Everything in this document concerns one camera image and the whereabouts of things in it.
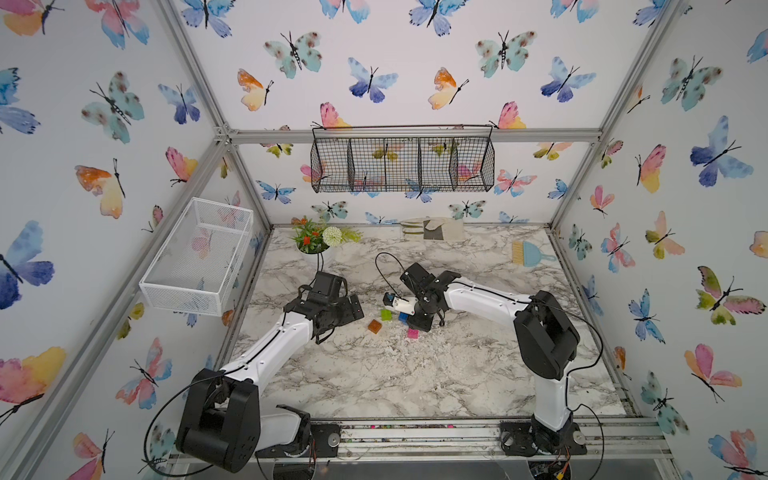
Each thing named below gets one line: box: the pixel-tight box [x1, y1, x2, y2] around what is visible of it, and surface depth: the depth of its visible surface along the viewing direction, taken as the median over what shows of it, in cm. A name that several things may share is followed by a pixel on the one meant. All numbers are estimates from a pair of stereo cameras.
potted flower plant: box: [291, 216, 363, 255], surface depth 98 cm
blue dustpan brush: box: [512, 240, 557, 267], surface depth 113 cm
